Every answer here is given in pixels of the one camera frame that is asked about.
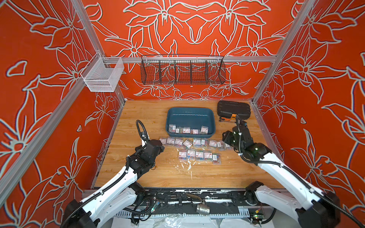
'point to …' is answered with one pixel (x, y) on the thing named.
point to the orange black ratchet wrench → (225, 118)
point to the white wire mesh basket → (101, 74)
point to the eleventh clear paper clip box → (191, 154)
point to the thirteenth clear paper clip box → (199, 155)
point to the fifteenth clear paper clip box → (216, 159)
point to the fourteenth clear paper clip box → (207, 156)
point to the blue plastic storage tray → (190, 122)
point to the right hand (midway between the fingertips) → (224, 133)
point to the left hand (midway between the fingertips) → (152, 142)
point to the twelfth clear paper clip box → (182, 156)
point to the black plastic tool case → (226, 109)
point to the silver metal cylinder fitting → (202, 209)
